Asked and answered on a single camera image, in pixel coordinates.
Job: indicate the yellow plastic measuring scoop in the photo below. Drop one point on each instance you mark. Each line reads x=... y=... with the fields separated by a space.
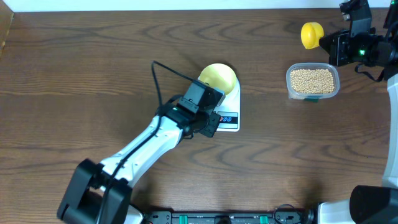
x=310 y=35

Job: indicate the clear plastic container of soybeans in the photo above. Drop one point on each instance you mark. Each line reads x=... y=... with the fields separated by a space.
x=312 y=81

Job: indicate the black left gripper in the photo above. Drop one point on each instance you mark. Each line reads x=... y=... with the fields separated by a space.
x=210 y=130

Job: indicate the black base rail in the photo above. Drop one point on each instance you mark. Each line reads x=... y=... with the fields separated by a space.
x=284 y=214

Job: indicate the pale yellow bowl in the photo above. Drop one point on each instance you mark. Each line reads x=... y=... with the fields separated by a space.
x=220 y=76

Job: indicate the cardboard box at edge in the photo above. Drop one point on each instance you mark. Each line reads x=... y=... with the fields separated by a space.
x=6 y=17

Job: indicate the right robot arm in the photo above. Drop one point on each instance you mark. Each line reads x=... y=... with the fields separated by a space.
x=371 y=204

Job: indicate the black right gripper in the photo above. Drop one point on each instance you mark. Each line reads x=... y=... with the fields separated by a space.
x=337 y=54

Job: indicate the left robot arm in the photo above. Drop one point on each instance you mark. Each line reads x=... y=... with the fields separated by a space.
x=101 y=193

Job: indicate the white digital kitchen scale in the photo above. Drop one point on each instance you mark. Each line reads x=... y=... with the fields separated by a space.
x=230 y=111

